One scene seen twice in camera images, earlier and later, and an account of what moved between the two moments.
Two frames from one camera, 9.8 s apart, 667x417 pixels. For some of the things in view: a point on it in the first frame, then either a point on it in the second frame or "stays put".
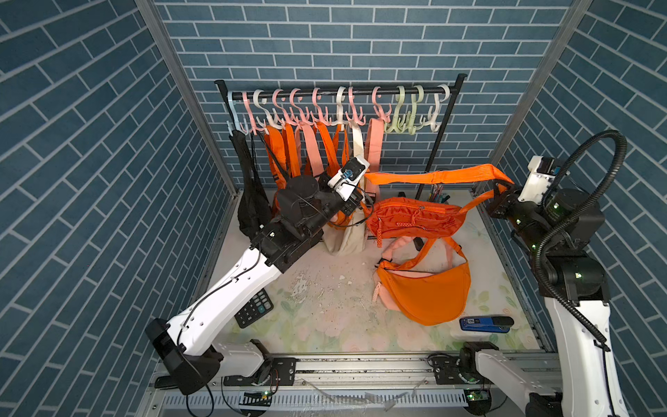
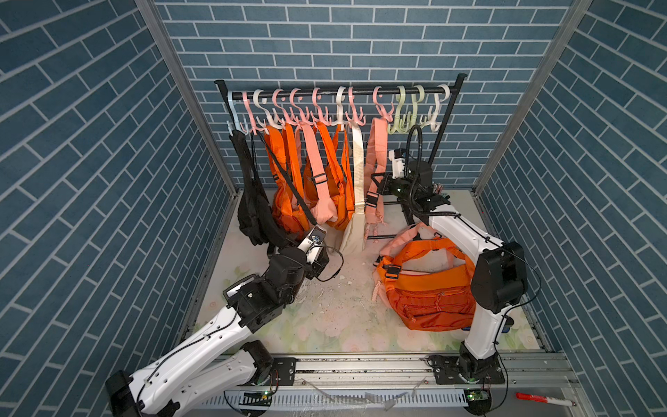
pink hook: (377, 108) stays put
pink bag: (373, 153) stays put
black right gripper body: (518, 218) to (397, 189)
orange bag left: (283, 149) stays put
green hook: (398, 127) stays put
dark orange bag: (411, 218) to (443, 301)
